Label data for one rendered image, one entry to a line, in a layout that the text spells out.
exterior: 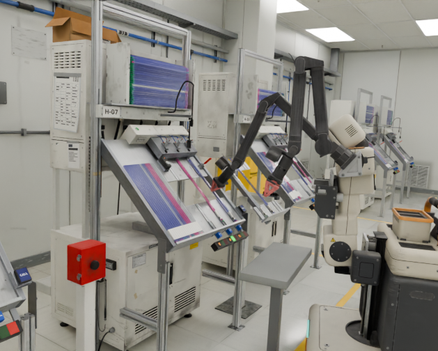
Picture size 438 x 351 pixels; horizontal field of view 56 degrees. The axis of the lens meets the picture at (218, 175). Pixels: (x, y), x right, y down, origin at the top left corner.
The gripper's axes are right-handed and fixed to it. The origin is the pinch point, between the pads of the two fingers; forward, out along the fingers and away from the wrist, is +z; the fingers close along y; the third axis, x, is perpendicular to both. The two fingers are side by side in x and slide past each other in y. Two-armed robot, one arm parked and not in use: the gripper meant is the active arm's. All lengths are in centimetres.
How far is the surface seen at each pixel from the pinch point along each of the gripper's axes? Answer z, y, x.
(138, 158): 1, 42, -30
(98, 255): 7, 95, 15
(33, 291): 0, 131, 24
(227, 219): 1.0, 5.2, 21.4
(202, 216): 0.9, 24.6, 15.1
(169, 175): 1.0, 26.9, -15.7
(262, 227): 42, -95, 22
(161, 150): -4.9, 27.4, -29.9
